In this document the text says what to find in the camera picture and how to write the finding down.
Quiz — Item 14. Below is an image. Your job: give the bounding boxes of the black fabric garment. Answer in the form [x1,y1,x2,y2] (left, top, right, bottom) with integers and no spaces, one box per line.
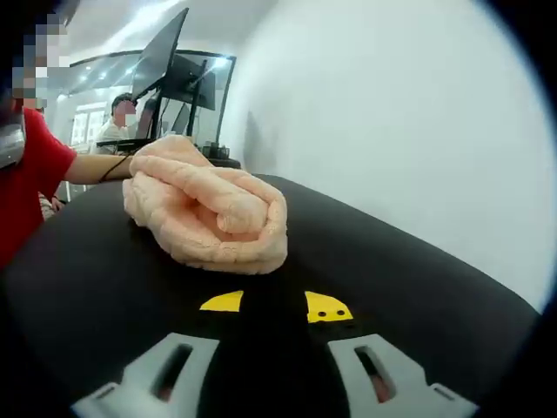
[0,172,543,418]

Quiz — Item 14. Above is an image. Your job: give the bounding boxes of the black background desk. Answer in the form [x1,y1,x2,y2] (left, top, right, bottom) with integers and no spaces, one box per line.
[96,138,151,148]

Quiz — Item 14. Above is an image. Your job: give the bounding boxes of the grey chest-worn device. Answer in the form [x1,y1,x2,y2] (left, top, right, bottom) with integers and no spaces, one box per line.
[0,124,28,170]

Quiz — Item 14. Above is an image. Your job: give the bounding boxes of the small dark desk items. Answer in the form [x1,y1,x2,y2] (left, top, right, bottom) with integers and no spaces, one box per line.
[200,139,242,169]

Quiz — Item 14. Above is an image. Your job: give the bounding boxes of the black wrist cord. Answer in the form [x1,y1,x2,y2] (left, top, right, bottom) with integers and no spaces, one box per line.
[97,155,134,182]

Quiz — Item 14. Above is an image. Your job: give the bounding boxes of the small black monitor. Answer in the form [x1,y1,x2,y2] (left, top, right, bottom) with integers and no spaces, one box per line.
[172,54,218,112]

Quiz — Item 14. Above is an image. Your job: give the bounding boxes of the person in red shirt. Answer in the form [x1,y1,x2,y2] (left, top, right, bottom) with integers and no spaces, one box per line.
[0,106,78,269]

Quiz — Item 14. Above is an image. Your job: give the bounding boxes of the peach fluffy towel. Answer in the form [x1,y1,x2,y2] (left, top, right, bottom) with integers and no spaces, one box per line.
[122,134,289,276]

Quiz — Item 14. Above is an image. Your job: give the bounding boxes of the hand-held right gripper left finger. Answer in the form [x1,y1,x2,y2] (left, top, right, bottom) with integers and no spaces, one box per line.
[71,290,262,418]

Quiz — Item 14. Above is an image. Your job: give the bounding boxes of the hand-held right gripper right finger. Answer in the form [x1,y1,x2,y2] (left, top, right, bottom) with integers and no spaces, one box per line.
[295,290,480,418]

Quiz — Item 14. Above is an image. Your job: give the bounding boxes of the black monitor stand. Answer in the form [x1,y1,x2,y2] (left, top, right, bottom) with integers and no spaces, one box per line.
[185,60,208,138]

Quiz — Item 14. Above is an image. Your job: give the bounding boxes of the large black monitor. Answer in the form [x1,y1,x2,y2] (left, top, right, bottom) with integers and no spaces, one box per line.
[129,7,191,105]

